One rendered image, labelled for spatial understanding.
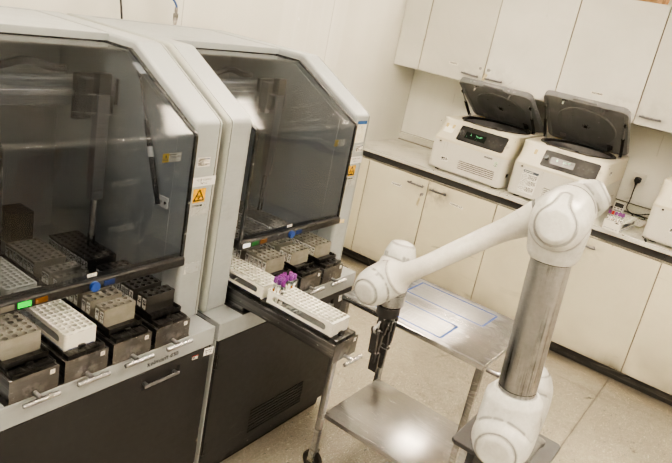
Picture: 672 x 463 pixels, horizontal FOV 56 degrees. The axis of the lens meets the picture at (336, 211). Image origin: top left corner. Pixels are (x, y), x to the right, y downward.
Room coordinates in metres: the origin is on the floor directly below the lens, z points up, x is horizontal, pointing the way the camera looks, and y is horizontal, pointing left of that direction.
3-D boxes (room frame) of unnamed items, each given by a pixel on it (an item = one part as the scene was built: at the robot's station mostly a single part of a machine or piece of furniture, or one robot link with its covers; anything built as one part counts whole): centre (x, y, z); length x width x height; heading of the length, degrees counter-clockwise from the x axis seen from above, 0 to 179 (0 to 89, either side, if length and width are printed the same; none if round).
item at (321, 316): (2.00, 0.03, 0.83); 0.30 x 0.10 x 0.06; 57
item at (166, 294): (1.84, 0.51, 0.85); 0.12 x 0.02 x 0.06; 147
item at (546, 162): (4.15, -1.45, 1.24); 0.62 x 0.56 x 0.69; 147
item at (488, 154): (4.47, -0.96, 1.22); 0.62 x 0.56 x 0.64; 145
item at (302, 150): (2.49, 0.36, 1.28); 0.61 x 0.51 x 0.63; 147
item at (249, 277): (2.18, 0.29, 0.83); 0.30 x 0.10 x 0.06; 57
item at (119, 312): (1.71, 0.59, 0.85); 0.12 x 0.02 x 0.06; 147
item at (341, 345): (2.08, 0.14, 0.78); 0.73 x 0.14 x 0.09; 57
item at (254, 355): (2.60, 0.52, 0.81); 1.06 x 0.84 x 1.62; 57
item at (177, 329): (1.97, 0.70, 0.78); 0.73 x 0.14 x 0.09; 57
